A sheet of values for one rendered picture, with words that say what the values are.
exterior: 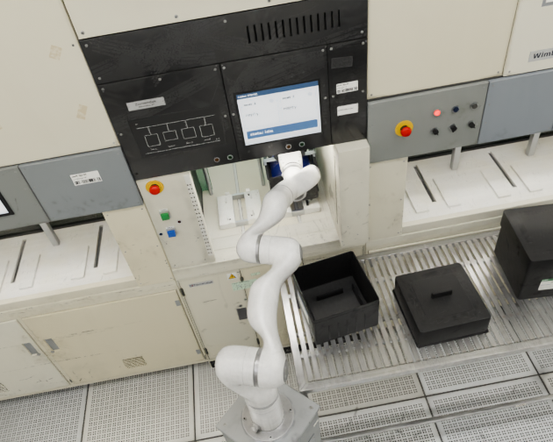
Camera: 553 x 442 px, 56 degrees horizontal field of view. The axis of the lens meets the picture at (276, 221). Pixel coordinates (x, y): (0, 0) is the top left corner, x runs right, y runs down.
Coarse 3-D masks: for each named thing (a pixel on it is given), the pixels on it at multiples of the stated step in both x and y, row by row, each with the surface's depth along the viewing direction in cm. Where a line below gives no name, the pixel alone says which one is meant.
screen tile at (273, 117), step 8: (272, 96) 175; (248, 104) 176; (256, 104) 176; (264, 104) 177; (272, 104) 177; (272, 112) 180; (248, 120) 180; (256, 120) 181; (264, 120) 181; (272, 120) 182
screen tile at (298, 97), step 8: (280, 96) 176; (288, 96) 176; (296, 96) 176; (304, 96) 177; (312, 96) 177; (288, 104) 178; (312, 104) 180; (288, 112) 180; (296, 112) 181; (304, 112) 181; (312, 112) 182; (288, 120) 183
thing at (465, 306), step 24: (456, 264) 215; (408, 288) 209; (432, 288) 208; (456, 288) 206; (408, 312) 204; (432, 312) 200; (456, 312) 198; (480, 312) 197; (432, 336) 197; (456, 336) 200
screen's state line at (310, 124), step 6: (312, 120) 184; (276, 126) 184; (282, 126) 184; (288, 126) 185; (294, 126) 185; (300, 126) 185; (306, 126) 186; (312, 126) 186; (252, 132) 184; (258, 132) 185; (264, 132) 185; (270, 132) 185; (276, 132) 186; (282, 132) 186; (252, 138) 186
